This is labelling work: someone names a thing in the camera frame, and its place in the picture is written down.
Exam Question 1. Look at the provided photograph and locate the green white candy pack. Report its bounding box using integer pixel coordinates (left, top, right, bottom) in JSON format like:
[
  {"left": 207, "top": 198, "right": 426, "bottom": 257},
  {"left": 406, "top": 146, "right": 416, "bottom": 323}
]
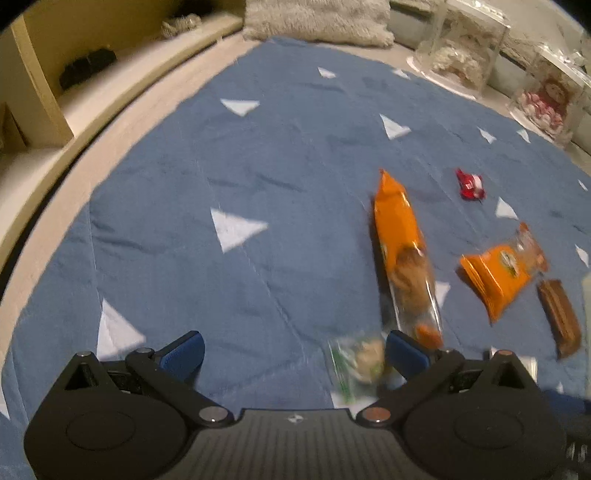
[{"left": 325, "top": 333, "right": 390, "bottom": 405}]

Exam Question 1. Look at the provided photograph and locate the orange cookie pack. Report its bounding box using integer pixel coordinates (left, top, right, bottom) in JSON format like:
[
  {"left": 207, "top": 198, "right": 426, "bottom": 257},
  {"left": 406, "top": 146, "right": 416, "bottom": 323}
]
[
  {"left": 374, "top": 170, "right": 444, "bottom": 349},
  {"left": 460, "top": 222, "right": 549, "bottom": 323}
]

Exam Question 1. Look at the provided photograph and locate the brown wafer packet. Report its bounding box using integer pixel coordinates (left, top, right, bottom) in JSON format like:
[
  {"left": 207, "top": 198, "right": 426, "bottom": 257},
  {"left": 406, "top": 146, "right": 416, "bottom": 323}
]
[{"left": 537, "top": 279, "right": 582, "bottom": 360}]

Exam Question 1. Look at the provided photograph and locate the blue quilted triangle mat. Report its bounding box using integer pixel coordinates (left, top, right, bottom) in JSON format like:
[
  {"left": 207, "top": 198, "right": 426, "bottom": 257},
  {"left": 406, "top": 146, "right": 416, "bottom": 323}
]
[{"left": 1, "top": 39, "right": 590, "bottom": 479}]

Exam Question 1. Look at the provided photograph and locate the small red candy wrapper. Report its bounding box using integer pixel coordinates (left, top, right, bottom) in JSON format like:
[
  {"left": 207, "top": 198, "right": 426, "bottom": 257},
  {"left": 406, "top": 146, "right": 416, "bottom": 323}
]
[{"left": 456, "top": 169, "right": 486, "bottom": 201}]

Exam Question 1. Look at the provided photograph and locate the clear case red doll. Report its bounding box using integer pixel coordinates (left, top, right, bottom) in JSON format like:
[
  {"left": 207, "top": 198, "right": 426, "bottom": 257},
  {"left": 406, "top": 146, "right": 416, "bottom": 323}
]
[{"left": 509, "top": 44, "right": 590, "bottom": 148}]

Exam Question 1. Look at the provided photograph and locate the wooden bedside shelf left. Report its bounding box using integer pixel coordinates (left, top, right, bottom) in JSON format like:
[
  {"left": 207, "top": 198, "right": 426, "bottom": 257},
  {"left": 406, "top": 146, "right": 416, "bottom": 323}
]
[{"left": 0, "top": 0, "right": 246, "bottom": 278}]

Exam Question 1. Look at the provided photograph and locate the clear case white doll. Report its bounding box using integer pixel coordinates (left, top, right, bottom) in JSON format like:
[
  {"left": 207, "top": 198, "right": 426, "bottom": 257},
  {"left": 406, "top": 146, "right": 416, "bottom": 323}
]
[{"left": 407, "top": 1, "right": 510, "bottom": 100}]

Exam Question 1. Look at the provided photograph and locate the fluffy white pillow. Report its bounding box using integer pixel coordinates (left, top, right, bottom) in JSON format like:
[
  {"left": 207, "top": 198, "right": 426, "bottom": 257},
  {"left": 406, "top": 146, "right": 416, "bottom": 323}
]
[{"left": 243, "top": 0, "right": 394, "bottom": 48}]

